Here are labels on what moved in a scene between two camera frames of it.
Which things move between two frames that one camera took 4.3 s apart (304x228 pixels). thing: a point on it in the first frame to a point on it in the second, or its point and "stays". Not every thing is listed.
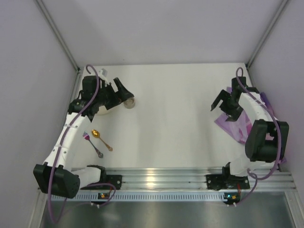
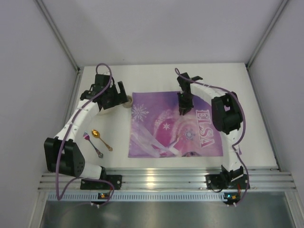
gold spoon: [96, 134] stays
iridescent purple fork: [87, 137] stays
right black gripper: [229, 104] to [185, 104]
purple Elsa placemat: [239, 129] to [158, 129]
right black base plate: [222, 182] stays
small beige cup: [130, 103] stays
